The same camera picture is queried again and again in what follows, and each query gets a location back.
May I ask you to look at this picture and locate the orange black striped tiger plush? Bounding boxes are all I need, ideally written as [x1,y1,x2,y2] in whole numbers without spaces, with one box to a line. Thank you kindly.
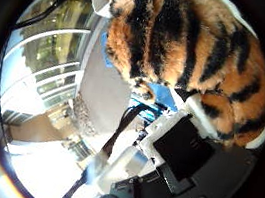
[87,0,265,153]

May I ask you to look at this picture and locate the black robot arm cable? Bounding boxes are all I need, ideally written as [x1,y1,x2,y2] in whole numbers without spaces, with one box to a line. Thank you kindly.
[58,92,154,198]

